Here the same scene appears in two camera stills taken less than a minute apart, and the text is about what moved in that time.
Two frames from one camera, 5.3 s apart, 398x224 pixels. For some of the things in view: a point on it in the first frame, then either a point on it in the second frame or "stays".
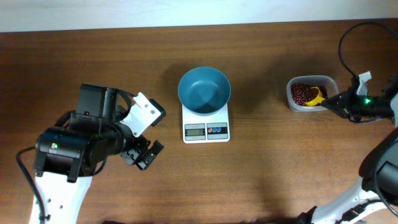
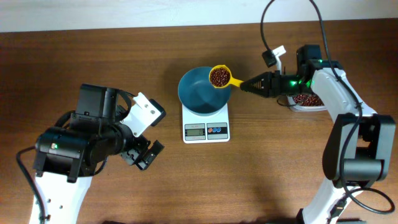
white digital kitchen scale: x=198 y=129 stays
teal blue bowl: x=204 y=91 stays
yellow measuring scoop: x=318 y=100 → x=220 y=76
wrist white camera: x=363 y=87 → x=270 y=58
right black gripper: x=347 y=104 → x=274 y=84
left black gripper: x=137 y=154 stays
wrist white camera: x=142 y=116 stays
